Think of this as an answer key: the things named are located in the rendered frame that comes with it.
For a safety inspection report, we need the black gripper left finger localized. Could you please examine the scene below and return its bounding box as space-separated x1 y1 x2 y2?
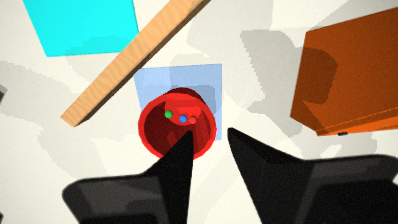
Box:
62 130 194 224

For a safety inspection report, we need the red cup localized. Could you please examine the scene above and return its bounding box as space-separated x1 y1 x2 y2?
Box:
138 87 217 160

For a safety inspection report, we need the tan wooden bar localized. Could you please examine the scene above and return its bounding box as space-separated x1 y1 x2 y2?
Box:
60 0 212 128

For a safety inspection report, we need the red marble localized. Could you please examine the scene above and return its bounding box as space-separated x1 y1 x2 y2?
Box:
189 116 197 124

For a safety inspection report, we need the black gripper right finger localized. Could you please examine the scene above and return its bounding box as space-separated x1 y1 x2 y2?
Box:
227 127 398 224

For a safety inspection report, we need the blue marble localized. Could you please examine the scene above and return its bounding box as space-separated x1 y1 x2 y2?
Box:
179 115 187 123

